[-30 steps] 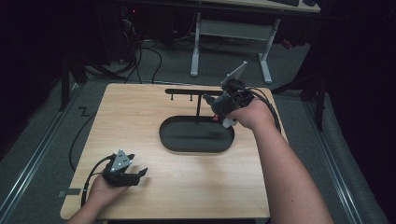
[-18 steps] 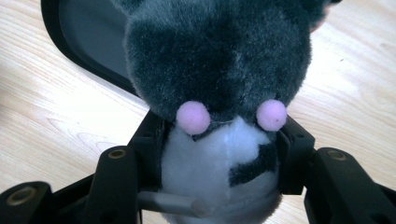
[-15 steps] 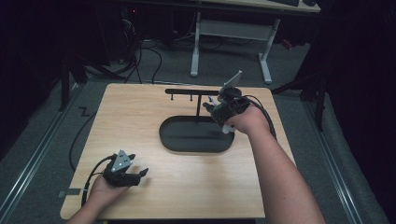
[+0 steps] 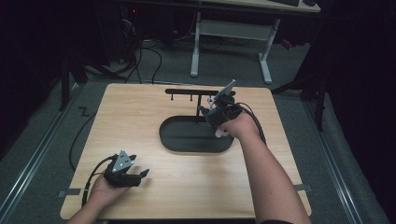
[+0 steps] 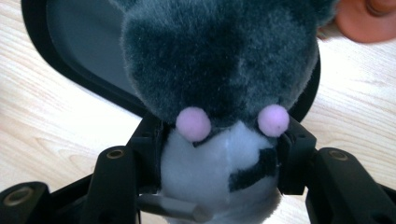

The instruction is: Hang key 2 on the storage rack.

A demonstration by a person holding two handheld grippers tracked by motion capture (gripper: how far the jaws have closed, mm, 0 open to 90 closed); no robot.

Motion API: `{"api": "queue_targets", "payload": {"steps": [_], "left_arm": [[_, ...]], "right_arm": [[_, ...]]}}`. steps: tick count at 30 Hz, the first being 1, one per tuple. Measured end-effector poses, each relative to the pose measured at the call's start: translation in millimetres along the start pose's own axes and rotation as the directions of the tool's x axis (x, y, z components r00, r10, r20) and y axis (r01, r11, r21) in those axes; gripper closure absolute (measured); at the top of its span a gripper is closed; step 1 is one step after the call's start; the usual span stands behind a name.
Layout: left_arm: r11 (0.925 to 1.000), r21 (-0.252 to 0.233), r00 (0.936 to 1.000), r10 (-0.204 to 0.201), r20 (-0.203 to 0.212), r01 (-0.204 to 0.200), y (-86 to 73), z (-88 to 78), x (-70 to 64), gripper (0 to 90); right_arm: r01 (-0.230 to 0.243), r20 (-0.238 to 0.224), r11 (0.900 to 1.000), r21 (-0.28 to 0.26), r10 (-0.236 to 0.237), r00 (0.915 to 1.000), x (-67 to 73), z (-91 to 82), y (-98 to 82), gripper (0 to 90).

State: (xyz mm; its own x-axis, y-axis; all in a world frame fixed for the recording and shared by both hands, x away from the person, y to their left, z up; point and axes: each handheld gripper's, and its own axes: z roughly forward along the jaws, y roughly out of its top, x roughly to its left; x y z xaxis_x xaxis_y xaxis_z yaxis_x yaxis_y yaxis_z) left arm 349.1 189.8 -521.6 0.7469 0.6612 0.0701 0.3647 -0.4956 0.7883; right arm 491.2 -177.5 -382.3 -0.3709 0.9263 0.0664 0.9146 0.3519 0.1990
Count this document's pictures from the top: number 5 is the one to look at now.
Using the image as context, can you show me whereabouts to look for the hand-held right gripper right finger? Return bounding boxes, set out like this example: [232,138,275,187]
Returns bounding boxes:
[276,116,396,224]

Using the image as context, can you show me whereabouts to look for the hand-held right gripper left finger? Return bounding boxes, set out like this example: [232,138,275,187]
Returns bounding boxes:
[78,114,171,224]

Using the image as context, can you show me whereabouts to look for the black and white plush toy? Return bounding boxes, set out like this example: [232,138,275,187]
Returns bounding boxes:
[108,0,340,224]

